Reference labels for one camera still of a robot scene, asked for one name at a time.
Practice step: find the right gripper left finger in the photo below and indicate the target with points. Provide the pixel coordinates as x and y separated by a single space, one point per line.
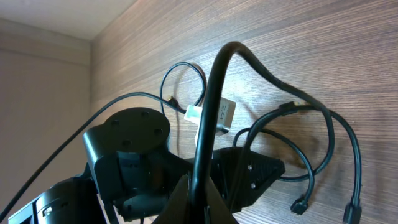
175 210

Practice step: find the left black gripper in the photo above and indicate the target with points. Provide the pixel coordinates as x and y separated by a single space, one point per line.
260 173

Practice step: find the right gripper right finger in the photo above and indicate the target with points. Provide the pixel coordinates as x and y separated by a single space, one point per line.
217 211

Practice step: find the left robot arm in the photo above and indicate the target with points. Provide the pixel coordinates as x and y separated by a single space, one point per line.
131 173

